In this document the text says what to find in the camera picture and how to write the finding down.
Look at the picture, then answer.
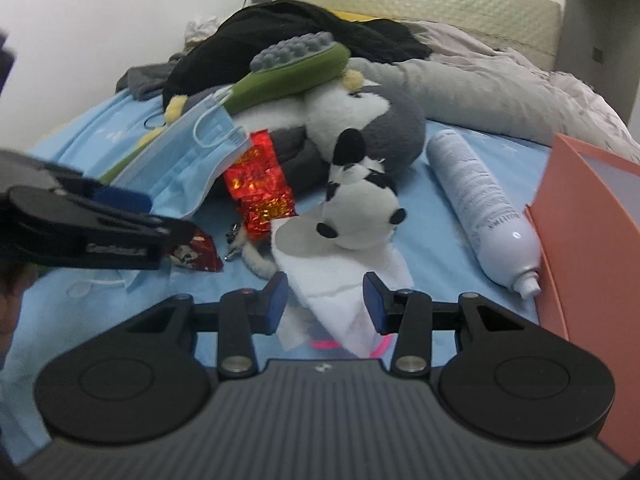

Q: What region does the pink ring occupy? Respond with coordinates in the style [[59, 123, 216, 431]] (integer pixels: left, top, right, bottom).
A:
[[310, 335, 393, 358]]

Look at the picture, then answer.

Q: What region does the yellow pillow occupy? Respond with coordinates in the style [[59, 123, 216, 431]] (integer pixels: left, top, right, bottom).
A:
[[330, 8, 401, 23]]

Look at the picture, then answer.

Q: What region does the light blue bed sheet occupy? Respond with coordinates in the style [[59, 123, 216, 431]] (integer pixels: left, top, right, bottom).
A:
[[0, 92, 556, 466]]

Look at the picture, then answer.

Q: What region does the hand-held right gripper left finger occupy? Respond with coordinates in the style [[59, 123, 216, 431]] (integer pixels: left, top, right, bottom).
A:
[[125, 271, 290, 380]]

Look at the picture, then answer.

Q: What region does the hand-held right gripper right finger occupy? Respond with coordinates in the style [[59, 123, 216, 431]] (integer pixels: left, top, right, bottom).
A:
[[362, 271, 523, 376]]

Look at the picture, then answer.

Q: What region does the grey penguin plush toy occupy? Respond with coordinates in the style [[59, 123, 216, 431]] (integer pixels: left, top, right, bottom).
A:
[[135, 67, 427, 193]]

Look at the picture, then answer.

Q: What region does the white tissue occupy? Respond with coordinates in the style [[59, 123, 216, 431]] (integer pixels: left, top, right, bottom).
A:
[[270, 217, 416, 358]]

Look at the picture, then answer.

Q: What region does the red foil packet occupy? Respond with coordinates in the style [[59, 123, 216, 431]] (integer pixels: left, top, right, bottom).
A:
[[222, 129, 297, 238]]

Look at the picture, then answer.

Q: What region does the white cloth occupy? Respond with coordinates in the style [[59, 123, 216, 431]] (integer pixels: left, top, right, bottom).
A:
[[184, 16, 221, 43]]

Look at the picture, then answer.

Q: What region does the blue face mask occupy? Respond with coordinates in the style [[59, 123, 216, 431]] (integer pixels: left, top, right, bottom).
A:
[[65, 266, 147, 297], [107, 87, 253, 221]]

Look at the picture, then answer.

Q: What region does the white spray bottle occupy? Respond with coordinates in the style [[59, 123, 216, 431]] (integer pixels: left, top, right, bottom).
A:
[[426, 129, 543, 301]]

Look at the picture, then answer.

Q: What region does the black white panda plush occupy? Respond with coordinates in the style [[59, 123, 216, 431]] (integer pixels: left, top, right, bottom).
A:
[[315, 128, 407, 251]]

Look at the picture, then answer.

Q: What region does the white fur keychain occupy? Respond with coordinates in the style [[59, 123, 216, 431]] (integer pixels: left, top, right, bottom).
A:
[[225, 225, 278, 278]]

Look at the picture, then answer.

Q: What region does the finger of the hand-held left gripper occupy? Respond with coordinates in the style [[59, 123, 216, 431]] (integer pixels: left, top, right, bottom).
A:
[[11, 186, 173, 244], [50, 169, 153, 215]]

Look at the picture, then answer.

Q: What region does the grey duvet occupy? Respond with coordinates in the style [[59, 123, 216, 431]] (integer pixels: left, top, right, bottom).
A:
[[350, 20, 640, 151]]

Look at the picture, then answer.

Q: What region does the green massage brush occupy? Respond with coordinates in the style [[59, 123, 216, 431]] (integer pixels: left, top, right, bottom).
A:
[[97, 31, 351, 186]]

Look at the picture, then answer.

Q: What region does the grey cloth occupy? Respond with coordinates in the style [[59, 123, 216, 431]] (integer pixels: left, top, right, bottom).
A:
[[116, 52, 191, 101]]

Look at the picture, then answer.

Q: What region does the orange box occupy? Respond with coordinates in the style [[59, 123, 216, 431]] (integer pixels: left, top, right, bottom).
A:
[[524, 132, 640, 466]]

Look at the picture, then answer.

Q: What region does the small red cartoon packet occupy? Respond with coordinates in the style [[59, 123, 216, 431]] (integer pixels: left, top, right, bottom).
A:
[[162, 227, 223, 273]]

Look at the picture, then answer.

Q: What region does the black clothing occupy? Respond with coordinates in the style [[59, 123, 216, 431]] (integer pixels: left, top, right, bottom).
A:
[[162, 0, 432, 111]]

